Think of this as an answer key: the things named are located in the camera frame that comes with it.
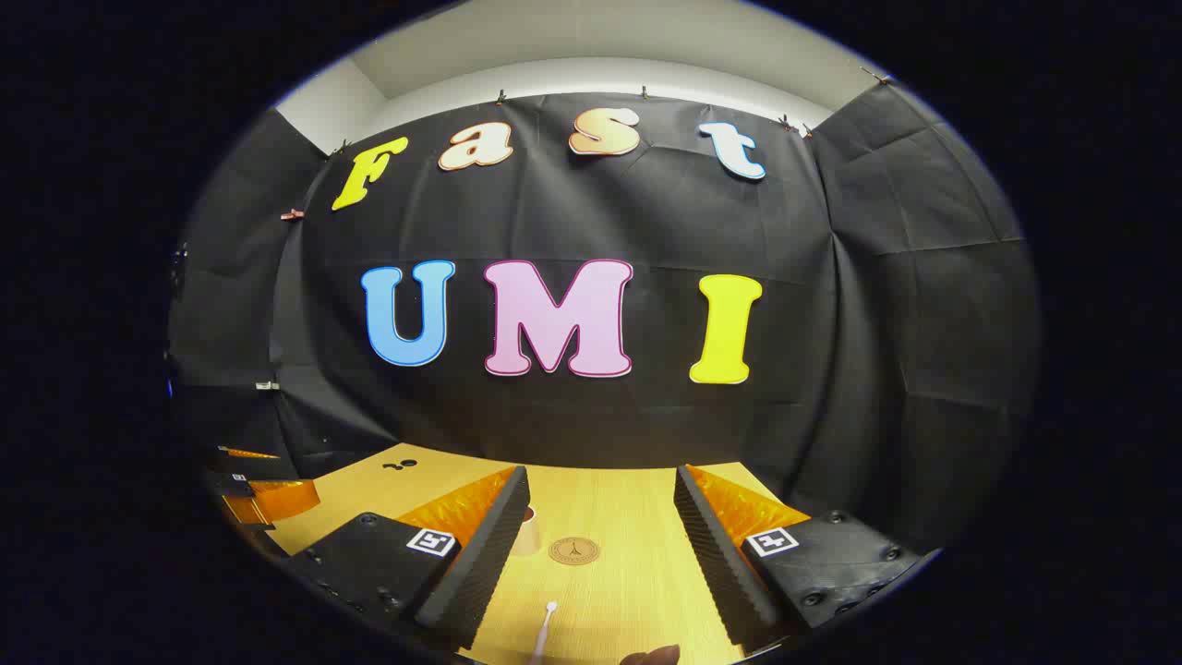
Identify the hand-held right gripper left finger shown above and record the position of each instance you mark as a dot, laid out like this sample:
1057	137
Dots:
480	563

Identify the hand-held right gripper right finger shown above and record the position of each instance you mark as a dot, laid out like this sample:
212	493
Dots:
716	554

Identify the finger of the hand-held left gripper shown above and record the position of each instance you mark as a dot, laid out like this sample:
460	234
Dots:
245	457
277	499

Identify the white and pink toothbrush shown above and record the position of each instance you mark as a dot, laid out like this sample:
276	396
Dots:
543	628

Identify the round brown coaster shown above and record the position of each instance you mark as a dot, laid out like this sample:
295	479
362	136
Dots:
573	550

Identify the wooden desktop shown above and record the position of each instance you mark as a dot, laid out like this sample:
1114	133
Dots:
609	600

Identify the black backdrop cloth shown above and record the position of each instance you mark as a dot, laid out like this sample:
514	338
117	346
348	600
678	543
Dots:
646	212

